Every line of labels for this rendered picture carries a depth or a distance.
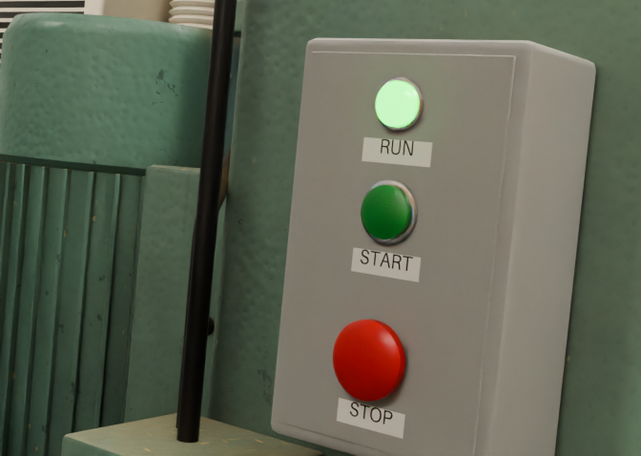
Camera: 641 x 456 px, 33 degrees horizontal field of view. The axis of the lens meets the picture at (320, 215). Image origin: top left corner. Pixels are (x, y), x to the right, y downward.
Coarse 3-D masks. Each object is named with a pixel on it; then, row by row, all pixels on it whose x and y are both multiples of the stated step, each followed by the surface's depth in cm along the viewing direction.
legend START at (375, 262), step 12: (360, 252) 41; (372, 252) 40; (384, 252) 40; (360, 264) 41; (372, 264) 40; (384, 264) 40; (396, 264) 40; (408, 264) 40; (420, 264) 39; (384, 276) 40; (396, 276) 40; (408, 276) 40
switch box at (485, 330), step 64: (320, 64) 42; (384, 64) 40; (448, 64) 39; (512, 64) 37; (576, 64) 40; (320, 128) 42; (384, 128) 40; (448, 128) 39; (512, 128) 37; (576, 128) 41; (320, 192) 42; (448, 192) 39; (512, 192) 37; (576, 192) 41; (320, 256) 42; (448, 256) 39; (512, 256) 38; (320, 320) 42; (384, 320) 40; (448, 320) 39; (512, 320) 38; (320, 384) 42; (448, 384) 39; (512, 384) 38; (384, 448) 40; (448, 448) 38; (512, 448) 39
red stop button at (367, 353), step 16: (368, 320) 40; (352, 336) 40; (368, 336) 39; (384, 336) 39; (336, 352) 40; (352, 352) 40; (368, 352) 39; (384, 352) 39; (400, 352) 39; (336, 368) 40; (352, 368) 40; (368, 368) 39; (384, 368) 39; (400, 368) 39; (352, 384) 40; (368, 384) 39; (384, 384) 39; (368, 400) 40
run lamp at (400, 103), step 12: (384, 84) 40; (396, 84) 39; (408, 84) 39; (384, 96) 40; (396, 96) 39; (408, 96) 39; (420, 96) 39; (384, 108) 40; (396, 108) 39; (408, 108) 39; (420, 108) 39; (384, 120) 40; (396, 120) 39; (408, 120) 39
